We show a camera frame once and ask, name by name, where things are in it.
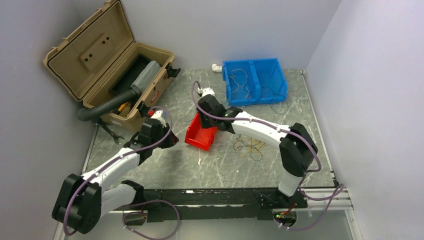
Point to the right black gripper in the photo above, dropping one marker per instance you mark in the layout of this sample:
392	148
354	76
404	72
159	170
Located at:
203	124

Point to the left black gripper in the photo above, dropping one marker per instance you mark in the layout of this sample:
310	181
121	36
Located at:
171	140

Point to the red plastic bin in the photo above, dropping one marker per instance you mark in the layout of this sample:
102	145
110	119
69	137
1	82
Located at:
201	138

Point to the blue divided plastic bin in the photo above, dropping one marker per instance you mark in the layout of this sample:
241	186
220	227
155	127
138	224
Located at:
254	82

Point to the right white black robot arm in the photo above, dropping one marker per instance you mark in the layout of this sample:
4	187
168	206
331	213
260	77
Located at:
296	147

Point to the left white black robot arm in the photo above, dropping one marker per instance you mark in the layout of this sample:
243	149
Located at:
84	199

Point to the white pipe elbow fitting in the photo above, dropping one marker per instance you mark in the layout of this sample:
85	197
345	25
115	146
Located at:
216	68

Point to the black metal wrench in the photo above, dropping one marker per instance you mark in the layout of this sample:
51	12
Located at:
118	140

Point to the grey canister in toolbox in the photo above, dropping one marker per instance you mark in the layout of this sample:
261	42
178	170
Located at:
143	80

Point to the tan open toolbox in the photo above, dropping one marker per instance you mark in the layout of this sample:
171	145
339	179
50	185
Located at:
95	55

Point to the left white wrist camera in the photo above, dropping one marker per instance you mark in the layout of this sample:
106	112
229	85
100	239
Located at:
158	115

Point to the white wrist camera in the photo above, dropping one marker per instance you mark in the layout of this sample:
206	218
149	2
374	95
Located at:
205	91
158	115

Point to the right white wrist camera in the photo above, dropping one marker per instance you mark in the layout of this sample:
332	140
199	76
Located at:
205	91

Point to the black aluminium base frame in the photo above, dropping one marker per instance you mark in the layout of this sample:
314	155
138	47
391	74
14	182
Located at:
262	203

